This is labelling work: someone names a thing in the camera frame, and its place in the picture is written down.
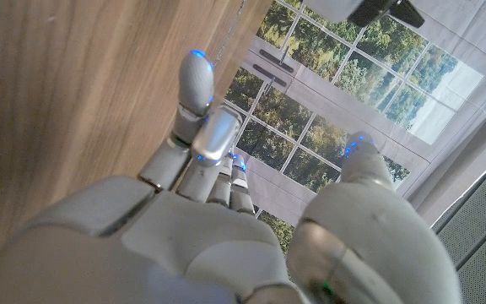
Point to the white oil cruet black spout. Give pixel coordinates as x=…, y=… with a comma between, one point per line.
x=336, y=9

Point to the printed window forest backdrop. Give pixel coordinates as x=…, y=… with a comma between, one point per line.
x=352, y=97

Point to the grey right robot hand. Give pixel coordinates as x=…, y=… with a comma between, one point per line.
x=184, y=236

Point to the dark panel with black frame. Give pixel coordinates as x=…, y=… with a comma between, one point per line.
x=479, y=245

